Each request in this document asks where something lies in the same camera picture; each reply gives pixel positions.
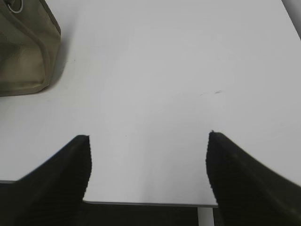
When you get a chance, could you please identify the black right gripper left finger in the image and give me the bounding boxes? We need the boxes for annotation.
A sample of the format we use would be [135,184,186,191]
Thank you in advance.
[0,135,92,226]

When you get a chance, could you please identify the khaki yellow canvas bag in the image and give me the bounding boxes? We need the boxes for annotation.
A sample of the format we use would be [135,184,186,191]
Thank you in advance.
[0,0,61,97]

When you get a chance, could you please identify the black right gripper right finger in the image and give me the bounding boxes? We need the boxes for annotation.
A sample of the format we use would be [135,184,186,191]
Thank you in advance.
[206,131,301,226]

